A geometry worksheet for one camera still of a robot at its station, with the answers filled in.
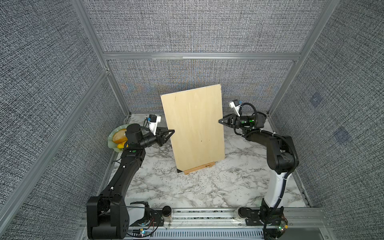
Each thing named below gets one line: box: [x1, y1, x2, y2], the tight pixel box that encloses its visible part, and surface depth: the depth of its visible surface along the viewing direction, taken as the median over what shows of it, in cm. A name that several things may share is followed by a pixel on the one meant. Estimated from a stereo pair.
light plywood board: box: [160, 84, 225, 172], surface depth 76 cm
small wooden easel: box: [183, 161, 216, 175], surface depth 87 cm
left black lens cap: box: [162, 205, 172, 217], surface depth 69 cm
